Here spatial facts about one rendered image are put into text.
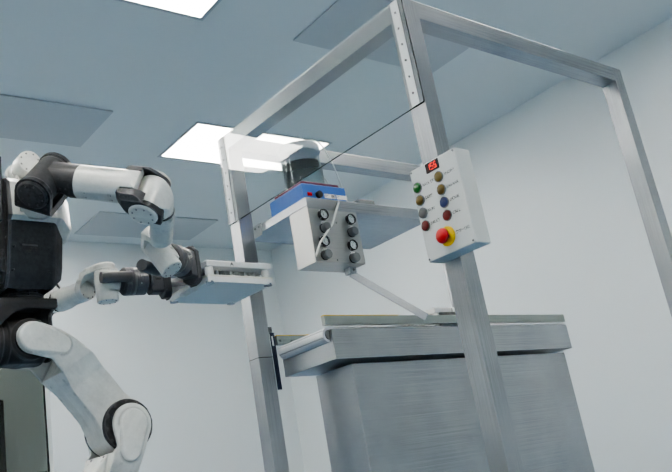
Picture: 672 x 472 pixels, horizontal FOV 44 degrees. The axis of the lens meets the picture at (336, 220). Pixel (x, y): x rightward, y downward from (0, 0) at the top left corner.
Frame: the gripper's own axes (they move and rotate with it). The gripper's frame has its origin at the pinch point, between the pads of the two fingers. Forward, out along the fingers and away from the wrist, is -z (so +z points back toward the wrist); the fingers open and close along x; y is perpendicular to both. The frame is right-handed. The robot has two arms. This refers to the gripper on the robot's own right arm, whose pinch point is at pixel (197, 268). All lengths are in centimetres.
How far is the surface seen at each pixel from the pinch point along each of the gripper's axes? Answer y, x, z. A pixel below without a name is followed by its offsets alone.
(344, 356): 32, 32, -33
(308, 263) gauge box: 27.4, 0.3, -27.6
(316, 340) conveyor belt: 24.1, 25.4, -31.0
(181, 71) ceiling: -82, -186, -197
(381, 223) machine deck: 47, -18, -67
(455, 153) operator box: 88, -3, 26
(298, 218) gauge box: 26.5, -16.2, -28.6
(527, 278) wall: 79, -48, -414
